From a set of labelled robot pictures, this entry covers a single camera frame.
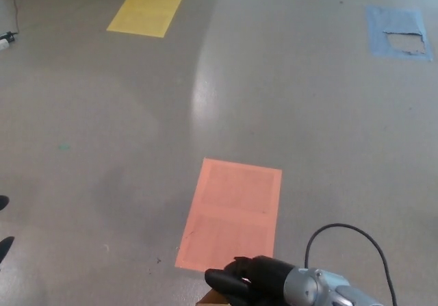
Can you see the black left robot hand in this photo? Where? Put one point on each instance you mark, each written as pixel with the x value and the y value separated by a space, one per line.
pixel 4 248

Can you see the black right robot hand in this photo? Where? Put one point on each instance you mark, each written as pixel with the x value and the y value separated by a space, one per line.
pixel 263 278

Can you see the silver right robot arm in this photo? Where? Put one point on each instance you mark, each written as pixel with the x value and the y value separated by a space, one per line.
pixel 318 289

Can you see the salmon orange paper sheet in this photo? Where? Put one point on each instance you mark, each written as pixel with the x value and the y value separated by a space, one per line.
pixel 236 200

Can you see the white power strip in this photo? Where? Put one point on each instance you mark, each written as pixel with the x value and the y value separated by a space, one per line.
pixel 4 42

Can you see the torn blue paper sheet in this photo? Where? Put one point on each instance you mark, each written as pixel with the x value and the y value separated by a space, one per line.
pixel 376 30

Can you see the yellow paper sheet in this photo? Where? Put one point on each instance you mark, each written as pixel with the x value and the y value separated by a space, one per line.
pixel 145 11

